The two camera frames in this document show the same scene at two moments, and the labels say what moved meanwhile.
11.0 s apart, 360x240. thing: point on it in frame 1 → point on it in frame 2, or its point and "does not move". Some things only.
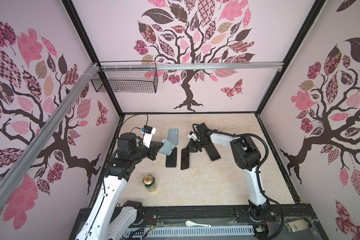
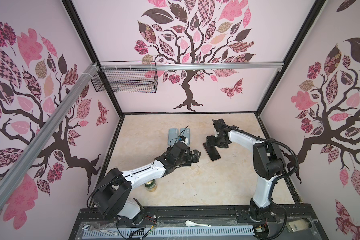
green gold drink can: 150,183 does not move
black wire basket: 127,80 does not move
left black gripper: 153,149 → 196,158
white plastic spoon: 189,223 does not move
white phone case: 167,148 → 186,133
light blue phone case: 173,136 does not move
